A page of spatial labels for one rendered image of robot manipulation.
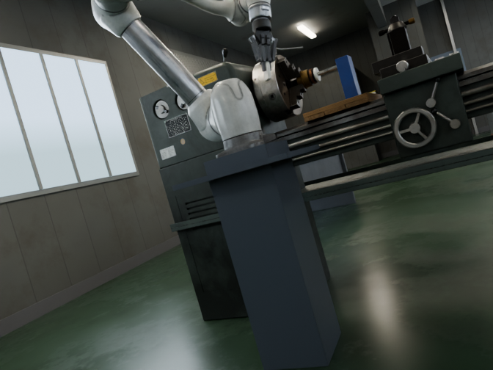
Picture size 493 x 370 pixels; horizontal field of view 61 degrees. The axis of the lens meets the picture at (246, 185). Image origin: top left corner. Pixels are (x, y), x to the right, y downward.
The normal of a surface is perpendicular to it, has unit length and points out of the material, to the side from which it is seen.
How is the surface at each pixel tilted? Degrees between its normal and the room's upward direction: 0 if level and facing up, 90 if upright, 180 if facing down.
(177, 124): 90
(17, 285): 90
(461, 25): 90
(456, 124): 90
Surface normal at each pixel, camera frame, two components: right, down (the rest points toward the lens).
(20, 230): 0.88, -0.24
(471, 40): -0.38, 0.15
